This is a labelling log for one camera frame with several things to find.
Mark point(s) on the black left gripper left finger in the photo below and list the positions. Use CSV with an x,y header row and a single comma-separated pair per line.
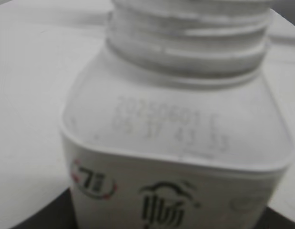
x,y
59,214

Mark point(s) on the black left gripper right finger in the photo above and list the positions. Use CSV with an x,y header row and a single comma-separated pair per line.
x,y
271,219

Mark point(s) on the white square drink bottle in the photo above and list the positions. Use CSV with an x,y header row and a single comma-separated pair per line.
x,y
172,124

